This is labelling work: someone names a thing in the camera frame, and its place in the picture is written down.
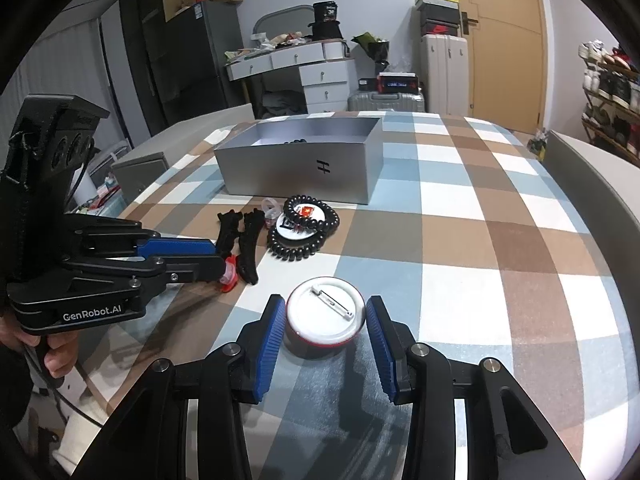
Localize white round pin badge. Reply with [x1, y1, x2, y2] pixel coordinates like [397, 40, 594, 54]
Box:
[285, 276, 368, 359]

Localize black and red shoe box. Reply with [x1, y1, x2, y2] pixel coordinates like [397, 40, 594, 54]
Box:
[418, 21, 460, 36]

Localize yellow green sneakers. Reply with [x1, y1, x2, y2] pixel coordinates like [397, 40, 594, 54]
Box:
[529, 130, 549, 161]

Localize person's left forearm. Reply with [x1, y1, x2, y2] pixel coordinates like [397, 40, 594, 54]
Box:
[0, 346, 32, 431]

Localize clear plastic hair clip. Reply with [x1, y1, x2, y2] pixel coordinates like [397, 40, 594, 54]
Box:
[260, 198, 282, 227]

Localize wooden shoe rack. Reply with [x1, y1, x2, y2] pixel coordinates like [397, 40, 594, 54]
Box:
[580, 55, 640, 171]

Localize black cylinder box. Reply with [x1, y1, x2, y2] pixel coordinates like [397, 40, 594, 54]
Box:
[312, 2, 341, 24]

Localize silver cardboard box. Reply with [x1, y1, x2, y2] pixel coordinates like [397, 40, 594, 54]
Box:
[214, 116, 385, 205]

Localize grey framed mirror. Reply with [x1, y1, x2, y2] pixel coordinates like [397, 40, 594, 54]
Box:
[252, 4, 315, 44]

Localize person's left hand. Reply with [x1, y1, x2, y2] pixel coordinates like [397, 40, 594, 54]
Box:
[0, 307, 79, 380]

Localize dark wrapped flower bouquet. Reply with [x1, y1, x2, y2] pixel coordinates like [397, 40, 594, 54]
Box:
[351, 32, 391, 74]

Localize clutter pile on desk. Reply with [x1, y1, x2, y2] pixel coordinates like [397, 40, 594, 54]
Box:
[223, 30, 314, 64]

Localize grey cloth pile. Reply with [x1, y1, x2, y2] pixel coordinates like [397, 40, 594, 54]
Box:
[262, 90, 307, 119]

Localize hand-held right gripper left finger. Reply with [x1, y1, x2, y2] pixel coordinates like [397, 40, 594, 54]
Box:
[75, 294, 287, 480]

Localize shoe rack with shoes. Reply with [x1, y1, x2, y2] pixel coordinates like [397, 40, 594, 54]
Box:
[578, 39, 640, 156]

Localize black hat box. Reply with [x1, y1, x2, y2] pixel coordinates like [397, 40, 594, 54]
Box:
[305, 19, 345, 41]

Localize white dressing desk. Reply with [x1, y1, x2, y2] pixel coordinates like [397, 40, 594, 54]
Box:
[225, 40, 357, 117]

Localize black box with red trim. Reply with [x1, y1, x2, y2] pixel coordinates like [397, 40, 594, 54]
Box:
[376, 72, 421, 95]

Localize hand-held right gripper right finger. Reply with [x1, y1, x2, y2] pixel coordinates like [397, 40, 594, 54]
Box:
[365, 295, 573, 480]

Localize printed round pin badge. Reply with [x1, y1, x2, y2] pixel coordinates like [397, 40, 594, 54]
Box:
[274, 204, 331, 242]

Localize dark grey fridge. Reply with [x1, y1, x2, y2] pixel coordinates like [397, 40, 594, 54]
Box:
[164, 0, 246, 127]

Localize wooden door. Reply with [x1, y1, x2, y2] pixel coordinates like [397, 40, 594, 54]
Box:
[446, 0, 547, 134]

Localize white suitcase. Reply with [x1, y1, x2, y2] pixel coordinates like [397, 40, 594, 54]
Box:
[420, 34, 471, 117]

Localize silver suitcase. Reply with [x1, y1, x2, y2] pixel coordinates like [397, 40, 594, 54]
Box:
[348, 91, 429, 114]

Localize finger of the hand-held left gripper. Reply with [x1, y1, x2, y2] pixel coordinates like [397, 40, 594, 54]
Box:
[65, 216, 217, 261]
[62, 254, 227, 288]

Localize grey curtain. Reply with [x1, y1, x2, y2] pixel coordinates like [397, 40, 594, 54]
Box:
[0, 14, 132, 161]

